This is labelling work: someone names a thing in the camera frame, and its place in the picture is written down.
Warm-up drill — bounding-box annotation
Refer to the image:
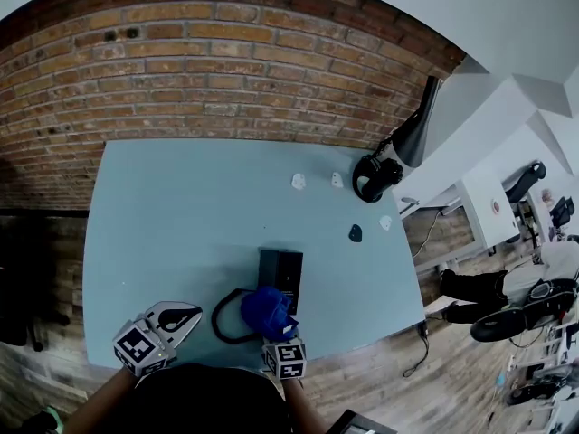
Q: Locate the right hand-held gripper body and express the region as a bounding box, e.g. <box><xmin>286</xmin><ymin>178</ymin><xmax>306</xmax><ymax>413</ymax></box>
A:
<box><xmin>261</xmin><ymin>335</ymin><xmax>308</xmax><ymax>381</ymax></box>

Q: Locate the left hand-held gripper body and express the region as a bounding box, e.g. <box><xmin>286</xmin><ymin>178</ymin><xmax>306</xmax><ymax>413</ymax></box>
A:
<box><xmin>111</xmin><ymin>313</ymin><xmax>178</xmax><ymax>378</ymax></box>

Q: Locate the blue knitted cloth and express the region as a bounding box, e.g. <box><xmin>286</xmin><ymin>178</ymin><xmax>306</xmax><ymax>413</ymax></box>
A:
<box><xmin>240</xmin><ymin>286</ymin><xmax>300</xmax><ymax>341</ymax></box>

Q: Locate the person's right forearm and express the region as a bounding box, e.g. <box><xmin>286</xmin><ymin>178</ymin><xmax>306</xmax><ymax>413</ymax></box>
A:
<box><xmin>282</xmin><ymin>376</ymin><xmax>329</xmax><ymax>434</ymax></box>

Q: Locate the person's left forearm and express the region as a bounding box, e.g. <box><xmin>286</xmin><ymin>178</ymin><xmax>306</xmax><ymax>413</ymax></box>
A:
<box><xmin>62</xmin><ymin>367</ymin><xmax>137</xmax><ymax>434</ymax></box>

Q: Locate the black rectangular device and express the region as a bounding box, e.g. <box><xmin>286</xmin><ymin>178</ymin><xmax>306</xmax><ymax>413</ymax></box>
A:
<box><xmin>257</xmin><ymin>248</ymin><xmax>304</xmax><ymax>316</ymax></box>

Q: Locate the person's black shirt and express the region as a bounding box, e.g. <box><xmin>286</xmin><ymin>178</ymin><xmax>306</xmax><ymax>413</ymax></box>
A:
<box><xmin>128</xmin><ymin>363</ymin><xmax>293</xmax><ymax>434</ymax></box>

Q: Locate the dark grey electronic device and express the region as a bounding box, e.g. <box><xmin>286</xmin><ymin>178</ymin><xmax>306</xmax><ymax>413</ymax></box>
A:
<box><xmin>328</xmin><ymin>408</ymin><xmax>399</xmax><ymax>434</ymax></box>

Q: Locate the person's green black shoe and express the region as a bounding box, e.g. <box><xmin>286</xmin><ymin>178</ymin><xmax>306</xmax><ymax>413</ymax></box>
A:
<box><xmin>26</xmin><ymin>405</ymin><xmax>61</xmax><ymax>434</ymax></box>

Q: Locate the white desk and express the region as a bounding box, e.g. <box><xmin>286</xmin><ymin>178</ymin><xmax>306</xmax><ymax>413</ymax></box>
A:
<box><xmin>394</xmin><ymin>164</ymin><xmax>522</xmax><ymax>261</ymax></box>

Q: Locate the black desk lamp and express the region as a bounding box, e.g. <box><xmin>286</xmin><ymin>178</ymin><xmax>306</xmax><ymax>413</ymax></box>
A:
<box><xmin>351</xmin><ymin>74</ymin><xmax>443</xmax><ymax>204</ymax></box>

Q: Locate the black chair with headrest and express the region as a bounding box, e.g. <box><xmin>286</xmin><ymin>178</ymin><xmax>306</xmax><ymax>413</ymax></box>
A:
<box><xmin>502</xmin><ymin>160</ymin><xmax>547</xmax><ymax>205</ymax></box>

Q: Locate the black cable loop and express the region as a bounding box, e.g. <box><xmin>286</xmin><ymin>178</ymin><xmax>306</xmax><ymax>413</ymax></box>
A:
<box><xmin>211</xmin><ymin>288</ymin><xmax>268</xmax><ymax>345</ymax></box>

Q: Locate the black power cable with plug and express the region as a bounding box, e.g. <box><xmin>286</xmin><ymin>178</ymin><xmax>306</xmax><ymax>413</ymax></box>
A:
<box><xmin>402</xmin><ymin>321</ymin><xmax>431</xmax><ymax>378</ymax></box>

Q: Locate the white cable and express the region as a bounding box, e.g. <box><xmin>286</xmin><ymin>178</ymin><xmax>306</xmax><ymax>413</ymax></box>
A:
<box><xmin>412</xmin><ymin>208</ymin><xmax>447</xmax><ymax>258</ymax></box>

